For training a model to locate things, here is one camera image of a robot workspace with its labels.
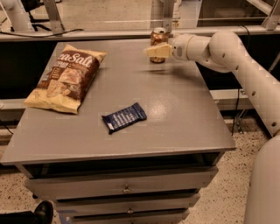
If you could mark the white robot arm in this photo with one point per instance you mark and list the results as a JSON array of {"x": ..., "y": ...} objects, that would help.
[{"x": 225, "y": 52}]

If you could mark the grey metal rail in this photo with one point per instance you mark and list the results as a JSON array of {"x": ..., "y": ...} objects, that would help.
[{"x": 129, "y": 34}]

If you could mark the top drawer knob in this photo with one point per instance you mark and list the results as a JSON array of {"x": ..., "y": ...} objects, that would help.
[{"x": 126, "y": 190}]

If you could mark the sea salt chips bag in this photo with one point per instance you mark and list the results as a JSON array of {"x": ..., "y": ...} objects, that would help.
[{"x": 64, "y": 88}]

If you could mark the grey drawer cabinet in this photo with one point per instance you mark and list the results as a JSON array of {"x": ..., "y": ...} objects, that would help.
[{"x": 165, "y": 160}]

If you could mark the drawer knob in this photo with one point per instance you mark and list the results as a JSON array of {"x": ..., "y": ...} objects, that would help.
[
  {"x": 130, "y": 210},
  {"x": 126, "y": 190}
]

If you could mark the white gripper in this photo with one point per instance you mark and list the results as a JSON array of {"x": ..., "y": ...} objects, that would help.
[{"x": 179, "y": 47}]

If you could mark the blue snack bar wrapper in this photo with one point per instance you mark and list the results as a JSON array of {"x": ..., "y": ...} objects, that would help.
[{"x": 124, "y": 118}]

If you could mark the middle drawer knob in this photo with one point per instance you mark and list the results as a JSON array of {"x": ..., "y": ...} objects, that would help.
[{"x": 130, "y": 210}]

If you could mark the orange soda can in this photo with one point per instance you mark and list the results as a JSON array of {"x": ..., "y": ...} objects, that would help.
[{"x": 159, "y": 35}]

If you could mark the black shoe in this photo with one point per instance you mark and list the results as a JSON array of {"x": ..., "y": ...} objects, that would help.
[{"x": 44, "y": 212}]

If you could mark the metal frame post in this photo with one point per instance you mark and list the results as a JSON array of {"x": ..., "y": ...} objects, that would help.
[{"x": 168, "y": 6}]

